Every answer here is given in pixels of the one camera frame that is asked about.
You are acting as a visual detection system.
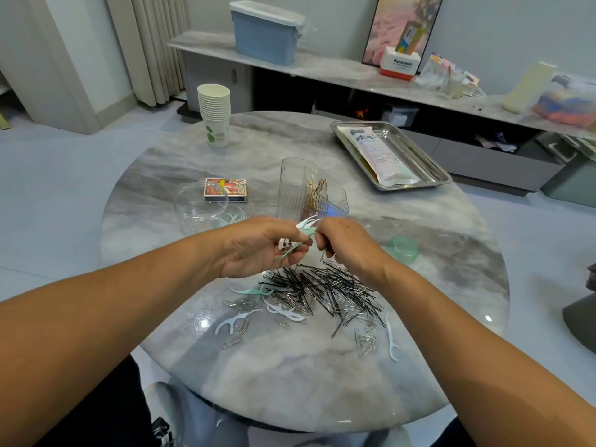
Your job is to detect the person's left hand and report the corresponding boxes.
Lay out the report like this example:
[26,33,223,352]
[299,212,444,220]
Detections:
[209,215,313,280]

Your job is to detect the person's right hand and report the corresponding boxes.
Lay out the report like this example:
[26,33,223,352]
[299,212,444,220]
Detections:
[315,217,406,292]

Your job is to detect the pale green plastic lid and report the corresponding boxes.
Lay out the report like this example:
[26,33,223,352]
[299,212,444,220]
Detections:
[389,235,421,266]

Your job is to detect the pile of floss picks and clips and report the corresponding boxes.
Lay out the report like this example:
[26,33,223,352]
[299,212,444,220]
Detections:
[214,179,402,362]

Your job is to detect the colourful matchbox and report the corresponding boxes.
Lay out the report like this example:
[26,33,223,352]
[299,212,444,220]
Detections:
[204,178,249,202]

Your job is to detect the clear round plastic bowl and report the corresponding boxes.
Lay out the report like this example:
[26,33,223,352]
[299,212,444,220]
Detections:
[173,181,245,237]

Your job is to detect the clear ribbed organizer box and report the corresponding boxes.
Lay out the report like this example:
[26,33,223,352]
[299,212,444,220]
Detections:
[278,157,350,229]

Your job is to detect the clear printed plastic bag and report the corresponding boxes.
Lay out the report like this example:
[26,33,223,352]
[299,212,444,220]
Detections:
[346,126,420,187]

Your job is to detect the metal tray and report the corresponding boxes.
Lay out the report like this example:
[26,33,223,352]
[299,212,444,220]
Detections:
[330,120,452,192]

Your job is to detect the group of white paper cups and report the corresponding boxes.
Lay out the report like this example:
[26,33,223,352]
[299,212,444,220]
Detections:
[196,83,232,148]

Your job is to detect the person's left forearm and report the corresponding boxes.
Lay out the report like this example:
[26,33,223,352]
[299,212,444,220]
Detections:
[0,235,234,447]

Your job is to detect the person's right forearm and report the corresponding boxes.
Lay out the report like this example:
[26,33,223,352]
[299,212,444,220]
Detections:
[382,265,596,447]

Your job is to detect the white box in cabinet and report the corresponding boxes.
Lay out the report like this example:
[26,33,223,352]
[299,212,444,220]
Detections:
[382,105,421,129]

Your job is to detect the loose papers in cabinet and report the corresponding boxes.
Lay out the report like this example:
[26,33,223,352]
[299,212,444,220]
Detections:
[475,133,521,153]

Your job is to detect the grey cabinet with marble top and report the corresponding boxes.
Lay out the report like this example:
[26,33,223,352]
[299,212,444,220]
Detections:
[168,30,596,196]

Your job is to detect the white and red small box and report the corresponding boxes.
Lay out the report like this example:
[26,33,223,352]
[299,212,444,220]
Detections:
[379,47,422,82]

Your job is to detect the clear bag of snacks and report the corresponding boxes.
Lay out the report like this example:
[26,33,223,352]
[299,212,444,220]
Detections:
[417,55,454,90]

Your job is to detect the blue storage box white lid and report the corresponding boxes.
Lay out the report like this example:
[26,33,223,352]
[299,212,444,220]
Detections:
[229,0,307,67]

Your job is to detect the small colourful box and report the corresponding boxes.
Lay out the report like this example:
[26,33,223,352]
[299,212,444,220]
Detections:
[397,21,425,55]

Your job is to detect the framed pink picture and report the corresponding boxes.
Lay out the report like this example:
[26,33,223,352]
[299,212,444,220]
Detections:
[362,0,445,67]

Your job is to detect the grey green storage bin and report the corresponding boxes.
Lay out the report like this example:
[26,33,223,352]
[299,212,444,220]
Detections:
[540,135,596,209]

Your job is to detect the beige curtain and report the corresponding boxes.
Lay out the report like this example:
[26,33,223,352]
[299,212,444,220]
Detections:
[104,0,190,108]

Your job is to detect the trash bin with black bag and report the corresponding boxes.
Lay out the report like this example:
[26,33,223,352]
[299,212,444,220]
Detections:
[563,263,596,353]

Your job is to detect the cream paper roll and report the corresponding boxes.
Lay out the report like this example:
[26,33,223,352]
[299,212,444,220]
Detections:
[503,61,557,114]

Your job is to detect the clear storage box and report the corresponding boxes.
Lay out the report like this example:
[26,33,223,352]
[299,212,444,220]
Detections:
[533,72,596,129]

